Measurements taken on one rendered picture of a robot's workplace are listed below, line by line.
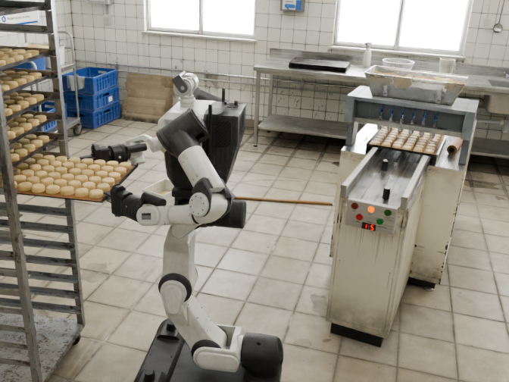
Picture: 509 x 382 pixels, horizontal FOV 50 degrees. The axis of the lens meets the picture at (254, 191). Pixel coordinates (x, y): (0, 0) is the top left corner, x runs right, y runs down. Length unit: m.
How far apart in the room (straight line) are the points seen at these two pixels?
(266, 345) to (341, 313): 0.69
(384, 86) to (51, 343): 2.26
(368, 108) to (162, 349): 1.81
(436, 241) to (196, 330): 1.66
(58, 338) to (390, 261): 1.67
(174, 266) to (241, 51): 4.58
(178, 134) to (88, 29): 5.65
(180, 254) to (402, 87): 1.68
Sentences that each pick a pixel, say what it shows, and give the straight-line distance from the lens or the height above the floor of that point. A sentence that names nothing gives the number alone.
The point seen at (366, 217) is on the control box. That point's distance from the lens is 2.68.
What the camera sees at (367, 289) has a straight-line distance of 2.89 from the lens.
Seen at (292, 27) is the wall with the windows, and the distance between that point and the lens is 6.40.
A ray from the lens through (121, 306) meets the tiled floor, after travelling 3.31.
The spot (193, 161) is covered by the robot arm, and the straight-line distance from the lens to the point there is 1.76.
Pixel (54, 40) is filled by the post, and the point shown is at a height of 1.55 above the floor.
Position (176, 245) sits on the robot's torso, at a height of 0.82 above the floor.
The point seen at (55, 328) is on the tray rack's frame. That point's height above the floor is 0.15.
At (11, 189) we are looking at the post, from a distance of 2.17.
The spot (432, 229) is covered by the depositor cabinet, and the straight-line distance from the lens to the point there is 3.43.
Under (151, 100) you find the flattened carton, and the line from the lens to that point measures 6.89.
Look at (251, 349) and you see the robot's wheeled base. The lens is 2.45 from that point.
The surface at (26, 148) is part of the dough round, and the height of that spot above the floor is 1.15.
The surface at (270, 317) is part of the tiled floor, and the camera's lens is 3.20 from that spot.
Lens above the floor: 1.88
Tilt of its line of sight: 23 degrees down
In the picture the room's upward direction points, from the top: 3 degrees clockwise
